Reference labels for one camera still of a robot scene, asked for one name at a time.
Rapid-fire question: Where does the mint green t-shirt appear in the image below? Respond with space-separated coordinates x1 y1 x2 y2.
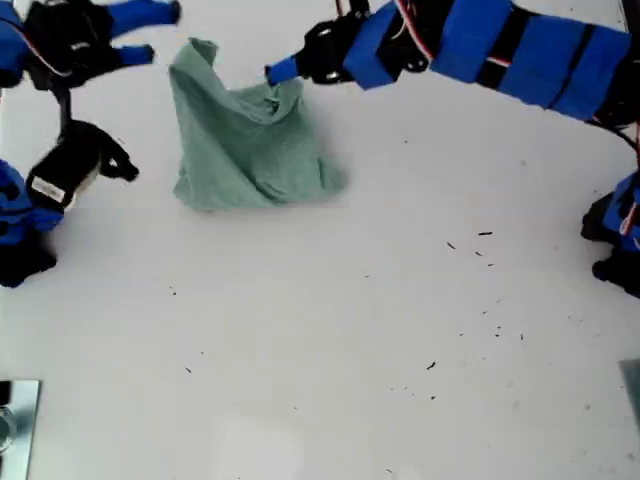
167 37 349 212

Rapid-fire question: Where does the black labelled camera box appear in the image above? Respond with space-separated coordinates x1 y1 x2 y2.
24 144 99 212

